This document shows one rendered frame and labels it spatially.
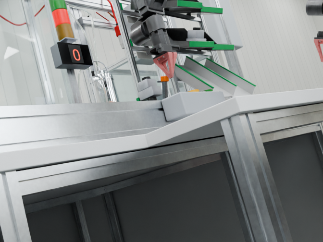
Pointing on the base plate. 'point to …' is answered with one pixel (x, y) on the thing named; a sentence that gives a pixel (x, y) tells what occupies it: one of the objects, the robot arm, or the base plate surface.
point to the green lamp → (54, 5)
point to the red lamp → (60, 17)
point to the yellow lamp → (64, 31)
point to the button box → (190, 103)
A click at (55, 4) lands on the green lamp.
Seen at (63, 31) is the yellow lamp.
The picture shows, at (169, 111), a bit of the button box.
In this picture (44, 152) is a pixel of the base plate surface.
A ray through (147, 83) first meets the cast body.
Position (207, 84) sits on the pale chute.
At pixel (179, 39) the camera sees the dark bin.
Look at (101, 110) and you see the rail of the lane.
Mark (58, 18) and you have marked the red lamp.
